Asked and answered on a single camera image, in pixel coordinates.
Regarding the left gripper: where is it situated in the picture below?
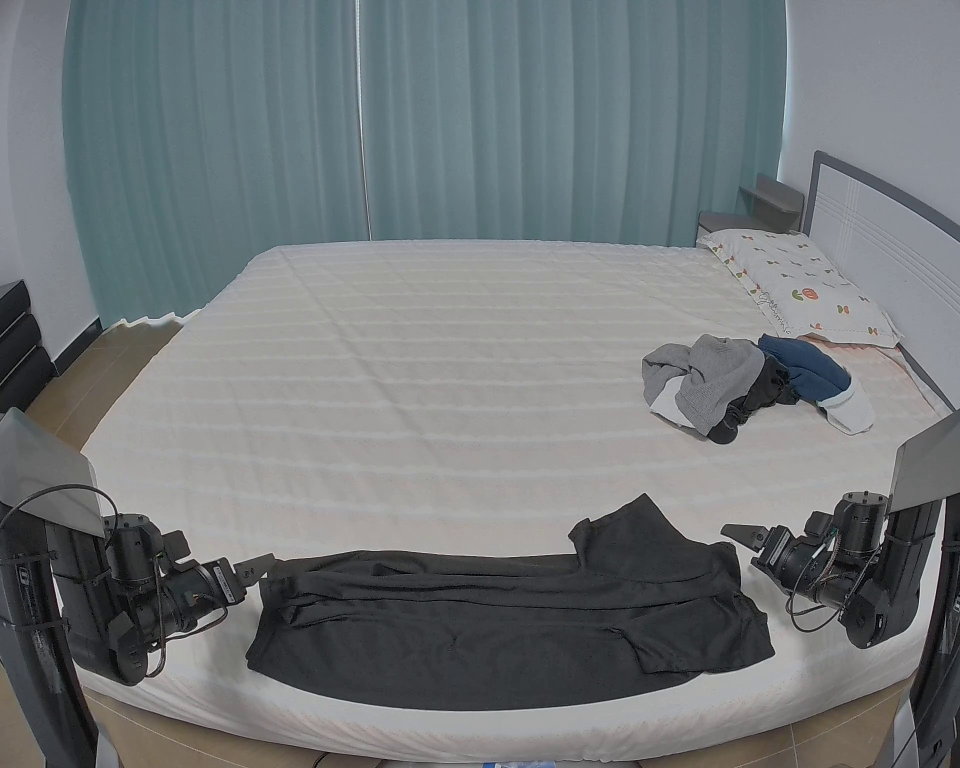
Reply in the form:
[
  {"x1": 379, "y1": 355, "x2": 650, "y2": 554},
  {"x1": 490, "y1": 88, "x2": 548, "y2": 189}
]
[{"x1": 174, "y1": 553, "x2": 277, "y2": 624}]

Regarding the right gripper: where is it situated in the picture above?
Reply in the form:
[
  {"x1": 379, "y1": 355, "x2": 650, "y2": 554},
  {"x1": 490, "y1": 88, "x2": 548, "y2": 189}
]
[{"x1": 721, "y1": 523, "x2": 826, "y2": 597}]

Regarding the black shirt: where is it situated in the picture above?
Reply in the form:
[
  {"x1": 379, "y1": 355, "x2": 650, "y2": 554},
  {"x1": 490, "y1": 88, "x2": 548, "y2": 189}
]
[{"x1": 246, "y1": 492, "x2": 775, "y2": 712}]

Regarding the pile of clothes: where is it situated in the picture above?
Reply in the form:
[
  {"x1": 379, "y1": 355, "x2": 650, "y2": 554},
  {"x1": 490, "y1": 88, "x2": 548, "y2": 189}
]
[{"x1": 641, "y1": 333, "x2": 875, "y2": 446}]

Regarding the white printed pillow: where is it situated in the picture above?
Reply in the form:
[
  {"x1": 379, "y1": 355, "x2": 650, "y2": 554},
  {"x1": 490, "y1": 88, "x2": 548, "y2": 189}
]
[{"x1": 697, "y1": 228, "x2": 903, "y2": 351}]

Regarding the bed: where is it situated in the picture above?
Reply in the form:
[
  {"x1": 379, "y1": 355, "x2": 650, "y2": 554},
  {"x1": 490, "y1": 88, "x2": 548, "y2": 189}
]
[{"x1": 75, "y1": 150, "x2": 960, "y2": 762}]

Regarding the black chest of drawers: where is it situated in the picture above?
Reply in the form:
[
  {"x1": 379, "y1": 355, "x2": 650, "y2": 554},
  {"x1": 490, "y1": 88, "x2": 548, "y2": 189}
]
[{"x1": 0, "y1": 279, "x2": 55, "y2": 414}]

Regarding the grey bedside table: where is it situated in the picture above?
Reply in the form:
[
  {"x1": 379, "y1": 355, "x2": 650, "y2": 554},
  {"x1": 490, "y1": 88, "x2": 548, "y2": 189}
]
[{"x1": 697, "y1": 174, "x2": 805, "y2": 241}]

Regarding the blue-green curtain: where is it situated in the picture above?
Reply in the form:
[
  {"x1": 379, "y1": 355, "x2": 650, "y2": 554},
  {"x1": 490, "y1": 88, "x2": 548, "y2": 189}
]
[
  {"x1": 63, "y1": 0, "x2": 369, "y2": 331},
  {"x1": 358, "y1": 0, "x2": 787, "y2": 249}
]

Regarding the black cable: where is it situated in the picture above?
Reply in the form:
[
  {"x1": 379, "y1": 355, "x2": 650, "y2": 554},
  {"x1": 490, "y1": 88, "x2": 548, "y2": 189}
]
[
  {"x1": 786, "y1": 581, "x2": 849, "y2": 633},
  {"x1": 0, "y1": 483, "x2": 115, "y2": 541},
  {"x1": 146, "y1": 600, "x2": 231, "y2": 680}
]

